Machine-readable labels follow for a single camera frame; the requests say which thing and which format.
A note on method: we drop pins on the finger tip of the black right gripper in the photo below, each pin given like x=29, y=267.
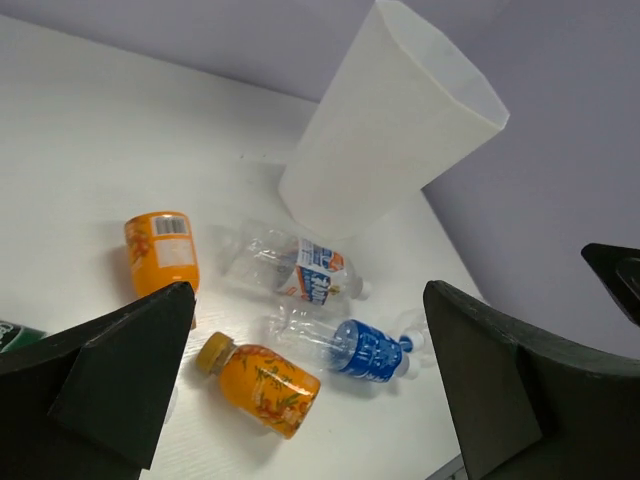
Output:
x=618, y=270

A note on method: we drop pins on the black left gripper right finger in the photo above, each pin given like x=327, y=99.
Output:
x=529, y=404

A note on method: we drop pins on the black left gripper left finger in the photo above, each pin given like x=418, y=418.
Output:
x=95, y=397

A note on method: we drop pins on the clear plastic bottle white cap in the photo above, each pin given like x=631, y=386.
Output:
x=414, y=336

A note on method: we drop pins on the clear bottle blue label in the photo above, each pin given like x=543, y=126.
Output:
x=338, y=344

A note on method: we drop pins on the clear bottle orange-blue label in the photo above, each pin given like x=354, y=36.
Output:
x=287, y=264

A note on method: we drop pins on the white translucent plastic bin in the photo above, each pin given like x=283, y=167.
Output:
x=404, y=106

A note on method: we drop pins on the green plastic bottle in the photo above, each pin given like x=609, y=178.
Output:
x=16, y=336

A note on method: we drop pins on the orange juice bottle with barcode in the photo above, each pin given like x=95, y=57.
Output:
x=161, y=251

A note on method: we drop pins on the orange juice bottle yellow cap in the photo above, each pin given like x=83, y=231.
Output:
x=259, y=382

